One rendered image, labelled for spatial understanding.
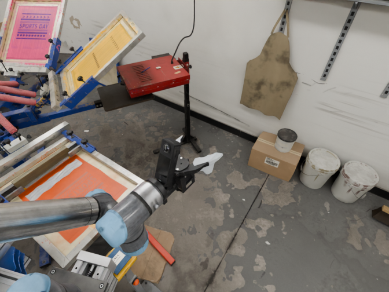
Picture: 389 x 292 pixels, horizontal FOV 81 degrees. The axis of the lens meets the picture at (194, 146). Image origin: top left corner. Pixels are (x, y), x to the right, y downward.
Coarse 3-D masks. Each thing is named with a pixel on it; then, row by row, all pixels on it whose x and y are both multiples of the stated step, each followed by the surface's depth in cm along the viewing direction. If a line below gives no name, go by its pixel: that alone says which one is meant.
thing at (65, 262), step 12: (60, 144) 165; (36, 156) 155; (96, 156) 155; (24, 168) 149; (120, 168) 148; (0, 180) 141; (132, 180) 142; (36, 240) 116; (48, 240) 116; (84, 240) 116; (48, 252) 112; (60, 252) 112; (72, 252) 112; (60, 264) 108
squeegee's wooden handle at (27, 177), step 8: (56, 152) 148; (64, 152) 152; (48, 160) 144; (56, 160) 149; (32, 168) 139; (40, 168) 141; (48, 168) 146; (24, 176) 135; (32, 176) 139; (16, 184) 133; (24, 184) 137
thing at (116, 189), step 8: (72, 160) 157; (80, 160) 157; (56, 168) 152; (80, 168) 152; (88, 168) 152; (96, 168) 152; (72, 176) 148; (96, 176) 148; (104, 176) 148; (64, 184) 144; (112, 184) 144; (120, 184) 144; (112, 192) 139; (120, 192) 139
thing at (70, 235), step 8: (48, 176) 148; (32, 184) 144; (40, 184) 144; (56, 184) 144; (24, 192) 139; (48, 192) 139; (56, 192) 139; (24, 200) 136; (64, 232) 122; (72, 232) 122; (80, 232) 122; (72, 240) 119
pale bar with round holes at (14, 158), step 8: (56, 128) 167; (64, 128) 170; (40, 136) 161; (48, 136) 162; (56, 136) 167; (32, 144) 156; (40, 144) 159; (16, 152) 151; (24, 152) 152; (32, 152) 157; (0, 160) 146; (8, 160) 146; (16, 160) 150; (0, 168) 143; (8, 168) 148
